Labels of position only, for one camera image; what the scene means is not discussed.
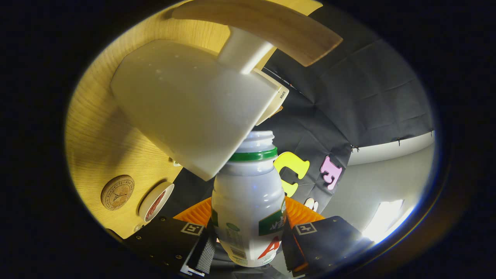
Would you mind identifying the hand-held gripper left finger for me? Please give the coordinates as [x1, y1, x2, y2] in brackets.
[123, 197, 217, 276]

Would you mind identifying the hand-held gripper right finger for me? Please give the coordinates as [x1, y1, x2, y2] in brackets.
[282, 196, 375, 276]

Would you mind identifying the round cork coaster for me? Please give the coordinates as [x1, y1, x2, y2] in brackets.
[101, 175, 135, 211]

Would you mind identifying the white juice bottle green ring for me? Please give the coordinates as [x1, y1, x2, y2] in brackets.
[211, 131, 288, 267]

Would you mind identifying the white cup wooden handle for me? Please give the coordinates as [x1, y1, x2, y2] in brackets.
[110, 0, 343, 181]

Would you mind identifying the red meat slice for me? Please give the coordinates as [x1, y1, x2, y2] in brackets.
[145, 190, 166, 217]

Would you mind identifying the white round plate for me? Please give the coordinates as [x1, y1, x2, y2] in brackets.
[139, 181, 175, 222]

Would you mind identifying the wooden table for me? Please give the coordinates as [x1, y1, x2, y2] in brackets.
[64, 0, 324, 239]

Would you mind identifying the black backdrop cloth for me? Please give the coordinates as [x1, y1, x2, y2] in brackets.
[163, 4, 434, 217]

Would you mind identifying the cream toaster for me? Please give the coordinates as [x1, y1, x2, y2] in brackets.
[254, 68, 289, 126]

